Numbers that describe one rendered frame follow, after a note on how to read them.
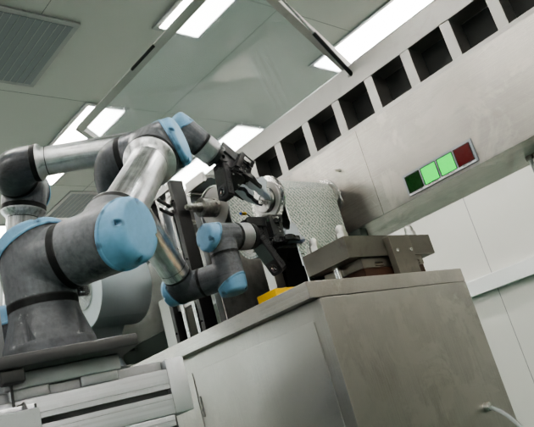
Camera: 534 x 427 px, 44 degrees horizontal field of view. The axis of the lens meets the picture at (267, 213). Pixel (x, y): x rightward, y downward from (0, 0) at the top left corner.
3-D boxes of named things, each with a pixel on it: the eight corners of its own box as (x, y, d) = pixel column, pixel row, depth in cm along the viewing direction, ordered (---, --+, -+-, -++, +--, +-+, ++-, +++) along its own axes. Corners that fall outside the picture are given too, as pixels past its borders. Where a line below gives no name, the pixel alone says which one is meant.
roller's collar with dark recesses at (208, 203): (197, 220, 216) (192, 202, 218) (211, 220, 220) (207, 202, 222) (208, 212, 212) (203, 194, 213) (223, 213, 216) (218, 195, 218)
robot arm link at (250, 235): (248, 244, 172) (230, 255, 178) (261, 244, 175) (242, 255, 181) (241, 218, 174) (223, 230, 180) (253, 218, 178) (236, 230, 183)
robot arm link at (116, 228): (73, 303, 109) (144, 174, 158) (152, 274, 106) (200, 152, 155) (34, 244, 104) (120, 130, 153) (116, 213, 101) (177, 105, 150)
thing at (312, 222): (303, 265, 189) (285, 206, 194) (354, 262, 205) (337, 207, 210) (303, 264, 188) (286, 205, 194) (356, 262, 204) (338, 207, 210)
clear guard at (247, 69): (83, 129, 276) (84, 128, 277) (177, 197, 294) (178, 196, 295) (235, -33, 206) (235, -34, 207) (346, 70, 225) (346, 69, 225)
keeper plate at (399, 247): (395, 275, 181) (382, 238, 184) (415, 274, 187) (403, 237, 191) (402, 273, 179) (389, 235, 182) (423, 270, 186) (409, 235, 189)
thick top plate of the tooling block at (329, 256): (308, 277, 182) (302, 257, 183) (394, 270, 209) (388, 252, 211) (349, 257, 171) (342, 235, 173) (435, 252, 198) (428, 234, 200)
